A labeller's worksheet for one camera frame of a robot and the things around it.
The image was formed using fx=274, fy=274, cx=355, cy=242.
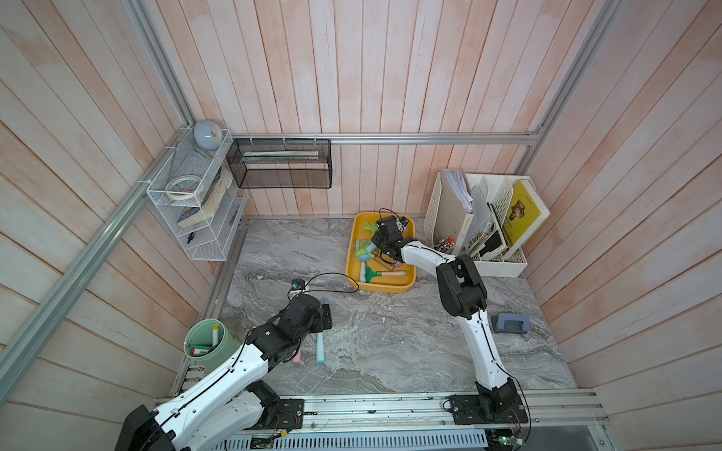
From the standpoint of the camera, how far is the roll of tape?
715 mm

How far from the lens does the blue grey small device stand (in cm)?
88

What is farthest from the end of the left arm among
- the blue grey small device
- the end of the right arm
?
the blue grey small device

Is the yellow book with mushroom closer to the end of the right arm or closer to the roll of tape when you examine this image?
the end of the right arm

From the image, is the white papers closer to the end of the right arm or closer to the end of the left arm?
the end of the right arm

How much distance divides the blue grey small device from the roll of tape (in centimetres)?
97

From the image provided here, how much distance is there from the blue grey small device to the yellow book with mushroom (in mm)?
260

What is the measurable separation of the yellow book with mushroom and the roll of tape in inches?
39.2

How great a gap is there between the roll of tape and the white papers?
0.75 metres

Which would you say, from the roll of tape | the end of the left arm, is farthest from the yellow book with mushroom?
the roll of tape

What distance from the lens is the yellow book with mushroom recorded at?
35.1 inches

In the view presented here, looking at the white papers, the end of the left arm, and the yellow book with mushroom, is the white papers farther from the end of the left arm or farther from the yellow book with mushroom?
the end of the left arm

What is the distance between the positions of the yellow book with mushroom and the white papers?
21 centimetres

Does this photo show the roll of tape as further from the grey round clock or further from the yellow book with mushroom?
the yellow book with mushroom

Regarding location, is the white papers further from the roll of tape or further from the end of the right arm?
the roll of tape
